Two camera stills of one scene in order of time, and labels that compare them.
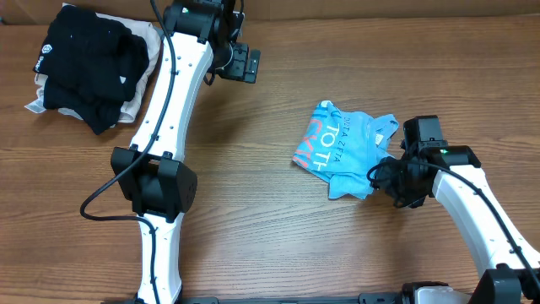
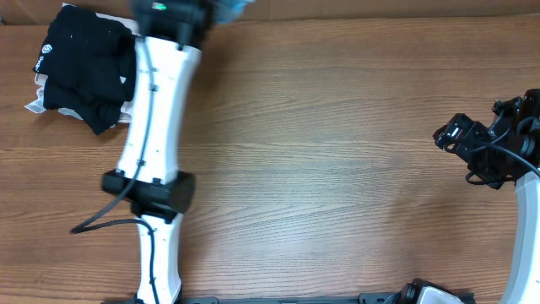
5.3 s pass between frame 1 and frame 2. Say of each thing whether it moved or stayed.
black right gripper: moved
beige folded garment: stayed
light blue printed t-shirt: moved
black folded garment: stayed
